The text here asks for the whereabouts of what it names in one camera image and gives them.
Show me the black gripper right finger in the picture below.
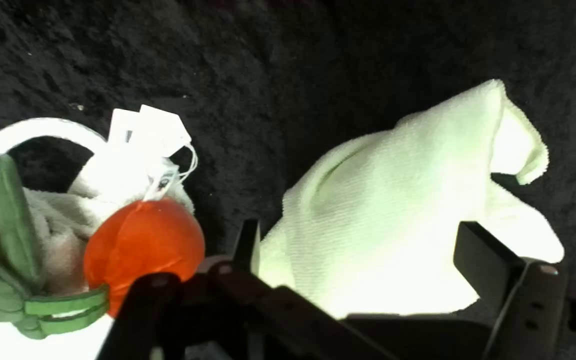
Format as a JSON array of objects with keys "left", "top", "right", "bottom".
[{"left": 453, "top": 222, "right": 567, "bottom": 360}]

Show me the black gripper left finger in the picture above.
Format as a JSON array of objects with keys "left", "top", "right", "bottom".
[{"left": 231, "top": 220, "right": 259, "bottom": 272}]

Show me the pale green white cloth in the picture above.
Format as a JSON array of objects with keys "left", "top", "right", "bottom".
[{"left": 254, "top": 79, "right": 564, "bottom": 318}]

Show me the black velvet table cloth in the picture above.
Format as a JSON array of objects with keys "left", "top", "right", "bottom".
[{"left": 0, "top": 0, "right": 576, "bottom": 287}]

